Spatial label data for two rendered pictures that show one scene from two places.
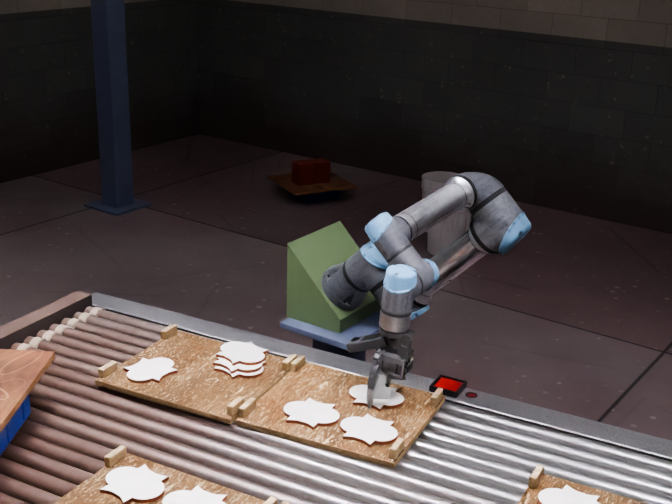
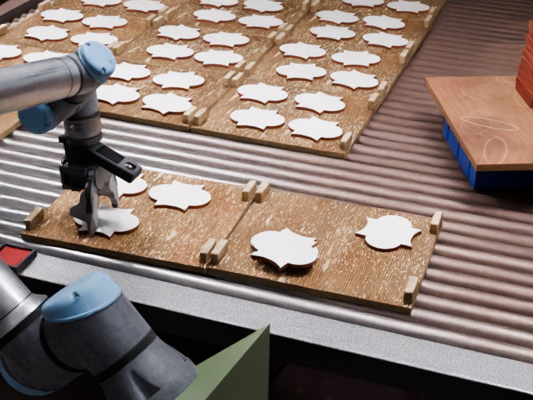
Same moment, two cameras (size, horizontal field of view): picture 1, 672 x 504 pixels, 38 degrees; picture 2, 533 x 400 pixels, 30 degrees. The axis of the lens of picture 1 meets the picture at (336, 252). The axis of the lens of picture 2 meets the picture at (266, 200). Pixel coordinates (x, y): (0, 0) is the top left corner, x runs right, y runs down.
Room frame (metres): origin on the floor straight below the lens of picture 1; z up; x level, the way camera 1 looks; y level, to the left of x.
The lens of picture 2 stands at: (4.00, -0.03, 2.01)
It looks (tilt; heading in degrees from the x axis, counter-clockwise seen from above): 29 degrees down; 172
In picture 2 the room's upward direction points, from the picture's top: 1 degrees clockwise
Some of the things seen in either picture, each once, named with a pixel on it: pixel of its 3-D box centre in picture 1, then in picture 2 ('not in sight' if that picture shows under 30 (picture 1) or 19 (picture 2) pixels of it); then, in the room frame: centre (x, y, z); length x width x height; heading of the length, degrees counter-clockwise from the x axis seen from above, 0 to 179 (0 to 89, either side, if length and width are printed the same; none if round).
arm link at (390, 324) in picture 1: (395, 319); (82, 125); (2.14, -0.15, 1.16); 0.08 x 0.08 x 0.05
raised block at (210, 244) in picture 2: (298, 363); (208, 251); (2.30, 0.09, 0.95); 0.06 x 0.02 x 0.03; 155
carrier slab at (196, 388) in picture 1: (200, 373); (330, 245); (2.27, 0.35, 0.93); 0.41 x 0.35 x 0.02; 64
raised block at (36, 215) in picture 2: (437, 397); (33, 218); (2.14, -0.26, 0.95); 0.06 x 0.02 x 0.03; 155
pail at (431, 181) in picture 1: (442, 203); not in sight; (6.26, -0.71, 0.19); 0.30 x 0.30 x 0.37
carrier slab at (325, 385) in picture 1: (343, 410); (145, 213); (2.10, -0.03, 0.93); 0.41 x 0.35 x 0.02; 65
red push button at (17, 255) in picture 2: (448, 386); (10, 258); (2.25, -0.30, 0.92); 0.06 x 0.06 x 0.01; 63
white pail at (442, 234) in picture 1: (448, 223); not in sight; (5.83, -0.71, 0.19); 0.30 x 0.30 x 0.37
